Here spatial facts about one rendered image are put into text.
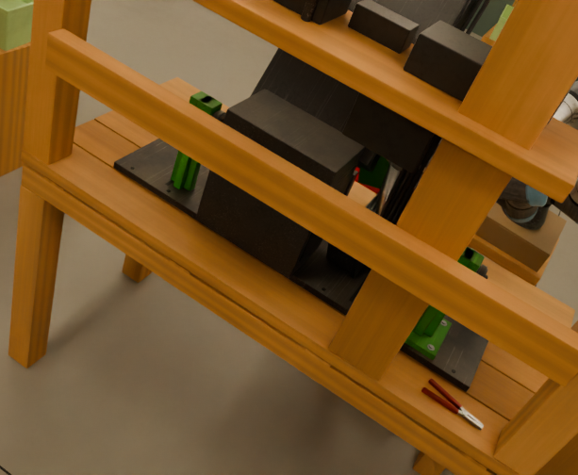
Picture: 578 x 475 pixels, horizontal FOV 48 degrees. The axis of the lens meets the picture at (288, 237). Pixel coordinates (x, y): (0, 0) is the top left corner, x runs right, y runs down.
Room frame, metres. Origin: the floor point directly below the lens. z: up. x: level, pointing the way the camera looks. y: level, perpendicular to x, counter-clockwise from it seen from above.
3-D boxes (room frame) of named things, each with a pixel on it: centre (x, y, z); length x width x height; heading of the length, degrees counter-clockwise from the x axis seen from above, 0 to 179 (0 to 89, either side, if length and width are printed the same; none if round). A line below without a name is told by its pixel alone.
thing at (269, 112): (1.38, 0.08, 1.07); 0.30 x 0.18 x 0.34; 75
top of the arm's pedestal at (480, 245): (1.99, -0.70, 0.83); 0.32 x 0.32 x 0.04; 72
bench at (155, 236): (1.49, -0.06, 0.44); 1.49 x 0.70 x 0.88; 75
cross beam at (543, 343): (1.13, 0.03, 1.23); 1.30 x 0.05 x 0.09; 75
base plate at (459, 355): (1.49, -0.06, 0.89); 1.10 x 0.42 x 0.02; 75
